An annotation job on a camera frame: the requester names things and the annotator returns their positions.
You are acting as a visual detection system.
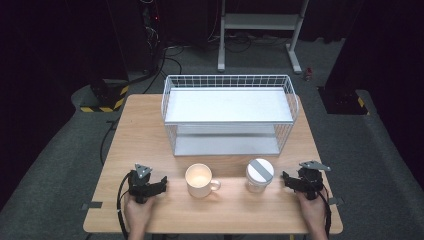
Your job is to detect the black yellow striped stand base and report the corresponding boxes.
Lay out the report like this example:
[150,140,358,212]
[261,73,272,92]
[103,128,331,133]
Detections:
[79,78,130,114]
[317,85,371,116]

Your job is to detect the dark equipment rack with wires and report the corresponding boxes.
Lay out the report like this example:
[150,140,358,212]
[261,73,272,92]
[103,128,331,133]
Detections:
[137,0,168,75]

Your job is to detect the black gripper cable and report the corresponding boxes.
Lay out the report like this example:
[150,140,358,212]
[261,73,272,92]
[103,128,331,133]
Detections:
[318,185,333,240]
[115,171,134,240]

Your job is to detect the white metal stand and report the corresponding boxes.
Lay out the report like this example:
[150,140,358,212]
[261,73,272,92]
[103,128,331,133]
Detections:
[216,0,310,75]

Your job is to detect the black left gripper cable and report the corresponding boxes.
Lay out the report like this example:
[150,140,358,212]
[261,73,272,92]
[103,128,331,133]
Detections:
[115,171,134,240]

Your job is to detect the person's left hand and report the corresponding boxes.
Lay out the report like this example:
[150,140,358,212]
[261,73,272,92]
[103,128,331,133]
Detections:
[123,190,157,232]

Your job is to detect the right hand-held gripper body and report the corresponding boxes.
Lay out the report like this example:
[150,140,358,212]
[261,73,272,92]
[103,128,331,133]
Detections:
[296,160,332,202]

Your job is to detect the bundle of floor cables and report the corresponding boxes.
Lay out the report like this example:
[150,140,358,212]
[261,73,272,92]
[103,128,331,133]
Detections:
[166,30,292,54]

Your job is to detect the white wire shelf rack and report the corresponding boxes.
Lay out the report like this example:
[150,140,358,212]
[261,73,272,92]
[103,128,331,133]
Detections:
[160,73,300,157]

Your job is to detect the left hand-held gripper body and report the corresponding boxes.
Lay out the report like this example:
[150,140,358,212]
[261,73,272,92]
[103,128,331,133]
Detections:
[127,162,157,205]

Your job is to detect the white cup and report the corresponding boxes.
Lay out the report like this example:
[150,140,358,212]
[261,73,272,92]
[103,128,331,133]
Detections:
[184,162,222,200]

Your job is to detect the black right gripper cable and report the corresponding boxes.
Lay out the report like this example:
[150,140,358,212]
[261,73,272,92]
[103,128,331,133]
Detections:
[318,185,333,240]

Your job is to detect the thin black floor cable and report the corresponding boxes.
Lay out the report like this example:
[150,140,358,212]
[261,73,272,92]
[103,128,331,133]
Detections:
[99,119,120,166]

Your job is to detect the person's right hand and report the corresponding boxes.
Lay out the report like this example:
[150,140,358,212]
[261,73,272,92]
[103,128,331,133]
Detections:
[295,187,330,232]

